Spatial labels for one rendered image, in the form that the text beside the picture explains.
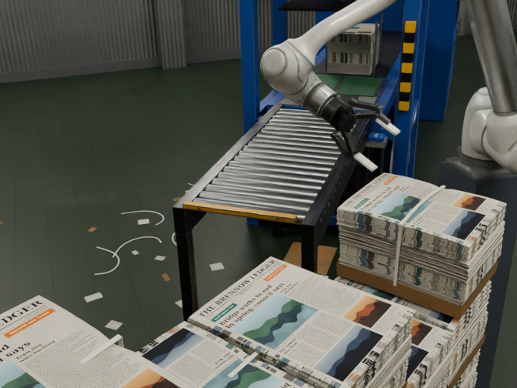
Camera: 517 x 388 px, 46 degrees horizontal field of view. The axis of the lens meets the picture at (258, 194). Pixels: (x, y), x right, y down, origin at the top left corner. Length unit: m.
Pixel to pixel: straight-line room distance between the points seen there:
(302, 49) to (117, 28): 6.19
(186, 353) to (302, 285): 0.31
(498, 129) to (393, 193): 0.35
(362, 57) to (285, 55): 2.48
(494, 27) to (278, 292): 0.91
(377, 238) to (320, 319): 0.49
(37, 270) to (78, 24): 4.53
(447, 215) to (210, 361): 0.82
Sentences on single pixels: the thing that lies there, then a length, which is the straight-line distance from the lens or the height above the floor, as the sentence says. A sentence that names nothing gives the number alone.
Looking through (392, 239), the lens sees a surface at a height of 1.01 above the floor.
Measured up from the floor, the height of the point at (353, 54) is 0.93.
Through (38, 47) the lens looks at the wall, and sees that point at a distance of 7.74.
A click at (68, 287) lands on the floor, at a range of 3.45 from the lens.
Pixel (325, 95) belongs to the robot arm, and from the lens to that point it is 1.77.
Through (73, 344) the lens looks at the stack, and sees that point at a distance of 0.90.
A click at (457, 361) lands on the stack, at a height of 0.69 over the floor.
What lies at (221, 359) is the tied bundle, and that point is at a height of 1.06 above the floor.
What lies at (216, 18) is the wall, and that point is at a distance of 8.00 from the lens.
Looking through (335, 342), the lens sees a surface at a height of 1.07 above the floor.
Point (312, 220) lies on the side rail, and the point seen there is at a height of 0.80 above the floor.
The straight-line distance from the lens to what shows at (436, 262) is 1.65.
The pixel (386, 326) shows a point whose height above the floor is 1.07.
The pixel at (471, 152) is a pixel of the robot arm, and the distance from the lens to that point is 2.12.
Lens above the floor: 1.83
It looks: 25 degrees down
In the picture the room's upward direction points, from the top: 2 degrees counter-clockwise
